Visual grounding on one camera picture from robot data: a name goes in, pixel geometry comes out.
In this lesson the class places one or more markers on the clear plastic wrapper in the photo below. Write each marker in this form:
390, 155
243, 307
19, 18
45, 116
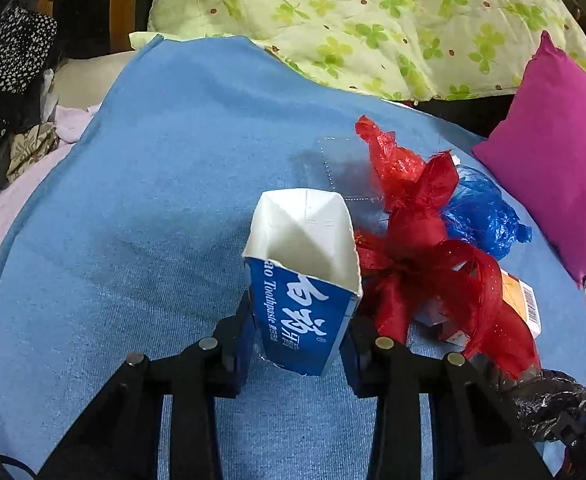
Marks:
342, 165

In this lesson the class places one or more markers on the green clover quilt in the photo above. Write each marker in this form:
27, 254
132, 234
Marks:
401, 50

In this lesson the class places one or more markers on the blue toothpaste box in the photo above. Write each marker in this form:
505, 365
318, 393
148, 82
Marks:
305, 280

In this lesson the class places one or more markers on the black plastic bag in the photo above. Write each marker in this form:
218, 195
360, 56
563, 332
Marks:
550, 405

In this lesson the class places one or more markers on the pink cloth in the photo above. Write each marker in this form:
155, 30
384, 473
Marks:
70, 125

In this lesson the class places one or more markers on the orange white medicine box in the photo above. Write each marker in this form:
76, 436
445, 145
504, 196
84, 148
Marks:
521, 298

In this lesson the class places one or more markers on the black white floral garment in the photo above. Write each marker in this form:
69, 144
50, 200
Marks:
26, 40

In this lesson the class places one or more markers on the beige patterned cloth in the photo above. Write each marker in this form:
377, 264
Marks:
28, 148

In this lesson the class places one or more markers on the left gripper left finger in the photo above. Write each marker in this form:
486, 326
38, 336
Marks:
117, 436

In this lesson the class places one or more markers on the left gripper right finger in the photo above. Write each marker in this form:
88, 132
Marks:
433, 412

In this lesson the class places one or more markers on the blue plastic bag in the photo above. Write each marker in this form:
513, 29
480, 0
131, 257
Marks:
477, 214

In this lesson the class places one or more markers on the magenta pillow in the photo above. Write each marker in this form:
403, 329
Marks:
538, 153

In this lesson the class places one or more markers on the red plastic bag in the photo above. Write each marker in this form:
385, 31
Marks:
415, 261

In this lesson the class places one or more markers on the wooden bedside cabinet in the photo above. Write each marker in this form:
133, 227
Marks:
91, 28

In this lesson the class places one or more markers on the blue towel blanket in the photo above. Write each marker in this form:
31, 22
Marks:
134, 241

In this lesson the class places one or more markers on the beige pillow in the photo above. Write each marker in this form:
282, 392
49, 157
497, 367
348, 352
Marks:
84, 83

